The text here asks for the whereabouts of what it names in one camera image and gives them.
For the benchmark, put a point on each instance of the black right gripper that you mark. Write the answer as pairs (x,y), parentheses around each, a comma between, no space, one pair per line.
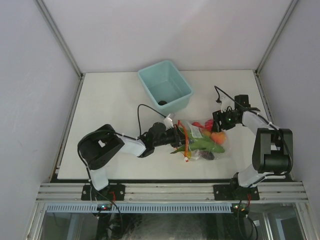
(218,116)

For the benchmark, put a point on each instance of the red fake apple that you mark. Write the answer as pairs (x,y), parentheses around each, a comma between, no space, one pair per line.
(209,124)

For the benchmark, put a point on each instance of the light blue plastic bin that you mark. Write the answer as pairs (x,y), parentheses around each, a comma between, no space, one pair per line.
(162,81)

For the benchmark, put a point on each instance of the slotted grey cable duct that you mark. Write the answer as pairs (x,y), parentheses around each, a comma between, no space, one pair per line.
(140,208)

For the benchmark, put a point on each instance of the small dark fake food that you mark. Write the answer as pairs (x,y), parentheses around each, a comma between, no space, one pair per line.
(162,102)

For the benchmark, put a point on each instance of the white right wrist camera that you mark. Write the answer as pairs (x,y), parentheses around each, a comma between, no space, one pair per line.
(225,103)

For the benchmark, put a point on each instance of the green fake leafy vegetable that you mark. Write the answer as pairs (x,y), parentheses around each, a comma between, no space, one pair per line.
(200,144)

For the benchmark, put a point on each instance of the clear zip top bag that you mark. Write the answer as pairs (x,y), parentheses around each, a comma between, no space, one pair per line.
(192,133)

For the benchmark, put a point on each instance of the purple fake eggplant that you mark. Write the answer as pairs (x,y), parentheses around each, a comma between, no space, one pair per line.
(207,155)

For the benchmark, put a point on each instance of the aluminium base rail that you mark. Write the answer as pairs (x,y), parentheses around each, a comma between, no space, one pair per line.
(266,192)

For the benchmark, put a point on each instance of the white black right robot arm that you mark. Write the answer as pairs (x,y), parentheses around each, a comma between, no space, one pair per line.
(273,146)

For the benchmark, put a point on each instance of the orange fake fruit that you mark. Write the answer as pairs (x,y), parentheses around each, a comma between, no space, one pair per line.
(218,137)

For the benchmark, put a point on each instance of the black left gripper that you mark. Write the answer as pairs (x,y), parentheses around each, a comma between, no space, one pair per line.
(179,137)

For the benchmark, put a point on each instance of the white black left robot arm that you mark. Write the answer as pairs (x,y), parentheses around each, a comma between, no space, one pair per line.
(97,148)

